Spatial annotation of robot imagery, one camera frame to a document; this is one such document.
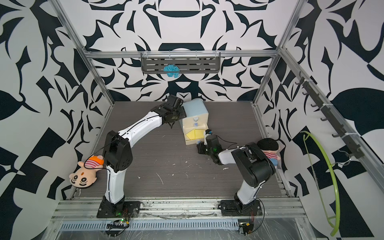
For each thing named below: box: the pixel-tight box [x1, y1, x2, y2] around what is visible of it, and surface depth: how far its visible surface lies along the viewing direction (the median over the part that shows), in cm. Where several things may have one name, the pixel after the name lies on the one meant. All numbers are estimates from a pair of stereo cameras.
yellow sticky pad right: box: [186, 129, 196, 140], surface depth 102 cm
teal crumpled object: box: [163, 64, 180, 78], surface depth 93 cm
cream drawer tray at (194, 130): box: [182, 120, 209, 145], surface depth 101 cm
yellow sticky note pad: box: [186, 129, 205, 140], surface depth 101 cm
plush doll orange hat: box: [69, 155, 105, 188], surface depth 79 cm
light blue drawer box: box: [179, 99, 209, 142], surface depth 98 cm
